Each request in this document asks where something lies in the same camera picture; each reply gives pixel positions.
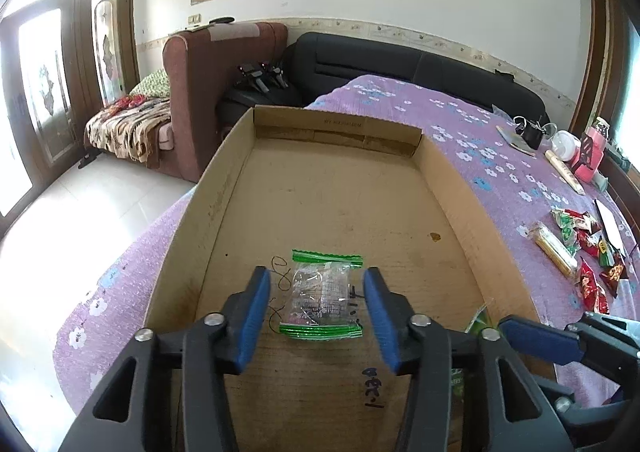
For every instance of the black mug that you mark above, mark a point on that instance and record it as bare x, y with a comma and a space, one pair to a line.
532, 136

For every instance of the red figure-print snack packet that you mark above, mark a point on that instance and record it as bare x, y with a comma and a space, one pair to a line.
589, 288

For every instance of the wooden window frame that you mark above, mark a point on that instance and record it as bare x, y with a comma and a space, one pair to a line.
597, 47

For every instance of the pale green snack packet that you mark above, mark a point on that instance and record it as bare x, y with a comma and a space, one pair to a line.
570, 239

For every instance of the cream tube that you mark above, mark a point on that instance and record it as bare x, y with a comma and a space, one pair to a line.
565, 172

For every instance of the dark red gold-print snack packet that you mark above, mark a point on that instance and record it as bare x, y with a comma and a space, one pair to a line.
614, 274

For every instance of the patterned blanket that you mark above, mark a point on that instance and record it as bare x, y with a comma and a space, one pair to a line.
125, 127

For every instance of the cardboard box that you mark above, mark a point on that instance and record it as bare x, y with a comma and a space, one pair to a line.
330, 192

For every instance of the green white snack packet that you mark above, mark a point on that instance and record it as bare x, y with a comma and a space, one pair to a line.
562, 218

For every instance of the purple floral tablecloth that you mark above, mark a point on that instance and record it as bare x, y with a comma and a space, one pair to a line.
450, 102

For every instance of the black sofa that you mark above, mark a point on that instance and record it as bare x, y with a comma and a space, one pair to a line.
380, 57

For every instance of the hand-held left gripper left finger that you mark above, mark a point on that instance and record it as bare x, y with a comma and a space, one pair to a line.
255, 317

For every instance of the black remote control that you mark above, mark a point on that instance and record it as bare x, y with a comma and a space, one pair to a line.
221, 21

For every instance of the green patterned pillow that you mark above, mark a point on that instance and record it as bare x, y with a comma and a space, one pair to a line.
152, 82

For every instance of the black phone stand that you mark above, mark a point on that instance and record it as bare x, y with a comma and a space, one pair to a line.
586, 152

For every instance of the white container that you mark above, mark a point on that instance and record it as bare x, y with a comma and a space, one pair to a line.
565, 145

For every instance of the wooden glass door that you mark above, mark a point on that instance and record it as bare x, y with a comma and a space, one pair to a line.
75, 82

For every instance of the light switch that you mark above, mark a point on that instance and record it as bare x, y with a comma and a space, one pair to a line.
196, 19

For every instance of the brown armchair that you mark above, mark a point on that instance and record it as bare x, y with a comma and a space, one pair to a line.
200, 82

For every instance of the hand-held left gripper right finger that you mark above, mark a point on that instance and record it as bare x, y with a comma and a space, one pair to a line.
382, 322

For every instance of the small red snack packet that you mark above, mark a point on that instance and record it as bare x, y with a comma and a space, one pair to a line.
584, 221

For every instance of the clear green-edged snack packet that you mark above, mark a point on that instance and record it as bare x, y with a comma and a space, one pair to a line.
320, 294

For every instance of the yellow wafer packet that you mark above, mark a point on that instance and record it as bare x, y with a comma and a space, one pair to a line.
555, 246

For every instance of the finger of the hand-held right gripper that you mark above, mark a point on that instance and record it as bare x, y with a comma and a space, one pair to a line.
540, 339
567, 404

